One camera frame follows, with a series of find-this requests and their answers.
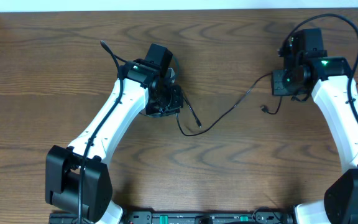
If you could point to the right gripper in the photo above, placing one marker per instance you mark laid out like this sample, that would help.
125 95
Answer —
278 89

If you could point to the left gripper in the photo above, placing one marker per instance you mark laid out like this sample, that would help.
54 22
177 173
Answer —
169 101

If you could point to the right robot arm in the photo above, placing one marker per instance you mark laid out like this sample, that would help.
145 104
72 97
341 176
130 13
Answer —
327 80

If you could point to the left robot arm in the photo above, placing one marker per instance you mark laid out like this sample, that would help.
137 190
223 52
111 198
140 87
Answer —
77 179

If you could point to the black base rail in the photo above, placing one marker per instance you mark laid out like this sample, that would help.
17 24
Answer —
260 215

